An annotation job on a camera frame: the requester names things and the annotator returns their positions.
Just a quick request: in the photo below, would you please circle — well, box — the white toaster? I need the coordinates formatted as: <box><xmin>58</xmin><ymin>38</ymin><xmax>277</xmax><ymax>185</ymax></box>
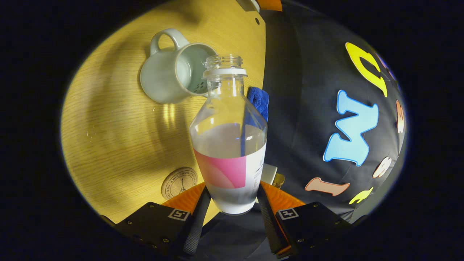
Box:
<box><xmin>260</xmin><ymin>163</ymin><xmax>278</xmax><ymax>185</ymax></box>

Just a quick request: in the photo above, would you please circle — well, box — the white teacup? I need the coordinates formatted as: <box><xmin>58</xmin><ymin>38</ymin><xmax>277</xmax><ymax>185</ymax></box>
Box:
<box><xmin>140</xmin><ymin>28</ymin><xmax>218</xmax><ymax>105</ymax></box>

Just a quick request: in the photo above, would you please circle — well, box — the round cork coaster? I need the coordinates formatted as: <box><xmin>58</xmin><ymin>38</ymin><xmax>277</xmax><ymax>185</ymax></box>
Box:
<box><xmin>161</xmin><ymin>167</ymin><xmax>199</xmax><ymax>200</ymax></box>

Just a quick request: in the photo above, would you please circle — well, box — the clear water bottle pink label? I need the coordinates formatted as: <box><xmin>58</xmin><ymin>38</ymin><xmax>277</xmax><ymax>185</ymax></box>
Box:
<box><xmin>189</xmin><ymin>54</ymin><xmax>268</xmax><ymax>215</ymax></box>

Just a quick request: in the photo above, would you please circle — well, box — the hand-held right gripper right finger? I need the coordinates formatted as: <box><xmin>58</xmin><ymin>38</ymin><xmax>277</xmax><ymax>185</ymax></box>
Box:
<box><xmin>256</xmin><ymin>181</ymin><xmax>354</xmax><ymax>258</ymax></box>

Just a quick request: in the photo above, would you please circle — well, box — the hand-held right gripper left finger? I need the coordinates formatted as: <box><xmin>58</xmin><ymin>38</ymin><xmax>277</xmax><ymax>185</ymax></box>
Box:
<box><xmin>114</xmin><ymin>181</ymin><xmax>212</xmax><ymax>256</ymax></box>

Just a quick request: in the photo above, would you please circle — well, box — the blue towel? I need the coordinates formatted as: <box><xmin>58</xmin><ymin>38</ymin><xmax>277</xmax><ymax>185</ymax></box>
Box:
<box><xmin>247</xmin><ymin>86</ymin><xmax>270</xmax><ymax>123</ymax></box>

